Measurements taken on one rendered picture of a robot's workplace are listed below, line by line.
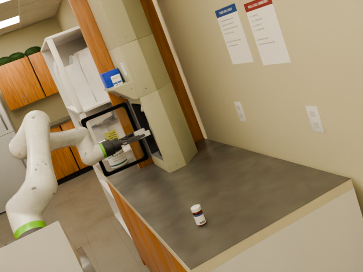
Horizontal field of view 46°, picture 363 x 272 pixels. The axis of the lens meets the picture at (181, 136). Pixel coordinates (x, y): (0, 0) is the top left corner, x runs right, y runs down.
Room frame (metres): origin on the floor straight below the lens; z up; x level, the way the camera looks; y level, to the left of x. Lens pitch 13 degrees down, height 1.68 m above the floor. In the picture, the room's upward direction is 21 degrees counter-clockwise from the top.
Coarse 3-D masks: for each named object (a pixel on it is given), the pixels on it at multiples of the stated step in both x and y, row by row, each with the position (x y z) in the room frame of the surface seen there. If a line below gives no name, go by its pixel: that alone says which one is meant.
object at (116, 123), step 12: (120, 108) 2.64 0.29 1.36; (96, 120) 2.61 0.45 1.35; (108, 120) 2.62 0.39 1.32; (120, 120) 2.63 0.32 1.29; (96, 132) 2.61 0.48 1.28; (108, 132) 2.62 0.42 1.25; (120, 132) 2.63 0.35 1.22; (96, 144) 2.60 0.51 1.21; (132, 144) 2.63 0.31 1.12; (120, 156) 2.62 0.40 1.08; (132, 156) 2.63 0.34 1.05; (108, 168) 2.60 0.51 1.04
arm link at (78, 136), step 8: (80, 128) 2.41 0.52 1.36; (56, 136) 2.23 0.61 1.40; (64, 136) 2.27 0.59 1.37; (72, 136) 2.32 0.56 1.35; (80, 136) 2.37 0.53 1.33; (88, 136) 2.40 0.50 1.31; (56, 144) 2.20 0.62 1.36; (64, 144) 2.26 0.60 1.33; (72, 144) 2.32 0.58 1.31; (80, 144) 2.38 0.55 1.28
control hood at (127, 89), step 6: (126, 84) 2.34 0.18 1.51; (132, 84) 2.35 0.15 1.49; (108, 90) 2.50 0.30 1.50; (114, 90) 2.33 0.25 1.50; (120, 90) 2.33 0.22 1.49; (126, 90) 2.34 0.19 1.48; (132, 90) 2.35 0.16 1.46; (126, 96) 2.36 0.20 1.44; (132, 96) 2.34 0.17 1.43; (138, 96) 2.36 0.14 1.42
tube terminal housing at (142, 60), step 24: (120, 48) 2.36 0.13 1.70; (144, 48) 2.42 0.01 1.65; (120, 72) 2.56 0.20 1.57; (144, 72) 2.38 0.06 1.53; (144, 96) 2.36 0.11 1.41; (168, 96) 2.47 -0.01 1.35; (168, 120) 2.38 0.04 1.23; (168, 144) 2.37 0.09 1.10; (192, 144) 2.53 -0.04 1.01; (168, 168) 2.35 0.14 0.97
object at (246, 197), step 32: (192, 160) 2.43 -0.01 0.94; (224, 160) 2.21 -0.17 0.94; (256, 160) 2.03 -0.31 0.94; (128, 192) 2.30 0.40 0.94; (160, 192) 2.10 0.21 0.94; (192, 192) 1.93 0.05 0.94; (224, 192) 1.79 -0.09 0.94; (256, 192) 1.66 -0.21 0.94; (288, 192) 1.55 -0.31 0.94; (320, 192) 1.45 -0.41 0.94; (160, 224) 1.71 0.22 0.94; (192, 224) 1.60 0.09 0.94; (224, 224) 1.49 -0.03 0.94; (256, 224) 1.40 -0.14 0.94; (288, 224) 1.38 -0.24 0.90; (192, 256) 1.35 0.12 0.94; (224, 256) 1.31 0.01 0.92
